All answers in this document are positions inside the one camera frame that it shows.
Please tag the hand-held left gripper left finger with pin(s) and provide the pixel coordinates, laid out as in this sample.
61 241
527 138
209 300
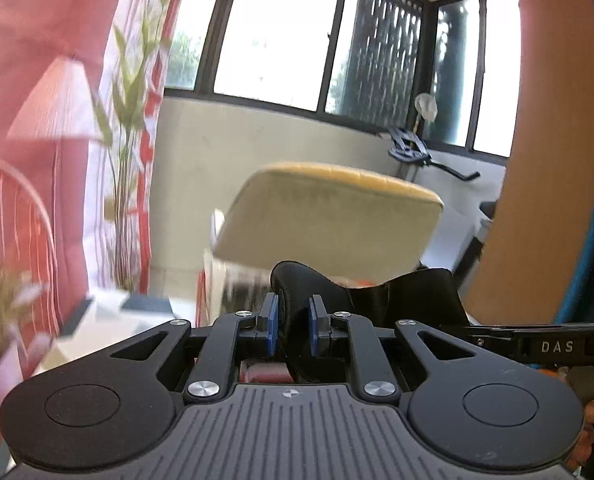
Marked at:
272 325

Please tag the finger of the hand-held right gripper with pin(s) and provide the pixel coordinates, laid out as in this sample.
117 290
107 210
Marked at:
482 340

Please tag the beige armchair with yellow top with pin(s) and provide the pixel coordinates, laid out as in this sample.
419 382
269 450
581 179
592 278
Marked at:
327 225

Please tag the black framed window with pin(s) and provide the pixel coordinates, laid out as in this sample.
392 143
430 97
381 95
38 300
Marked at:
277 35

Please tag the geometric patterned tablecloth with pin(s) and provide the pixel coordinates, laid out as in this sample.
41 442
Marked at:
127 305

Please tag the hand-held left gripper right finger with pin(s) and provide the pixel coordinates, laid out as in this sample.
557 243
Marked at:
318 325

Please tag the exercise bike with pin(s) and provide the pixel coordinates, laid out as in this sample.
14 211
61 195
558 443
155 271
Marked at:
409 147

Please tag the white board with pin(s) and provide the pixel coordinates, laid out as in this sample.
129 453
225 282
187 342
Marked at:
452 245

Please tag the black cloth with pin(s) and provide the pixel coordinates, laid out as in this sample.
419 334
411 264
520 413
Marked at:
297 280

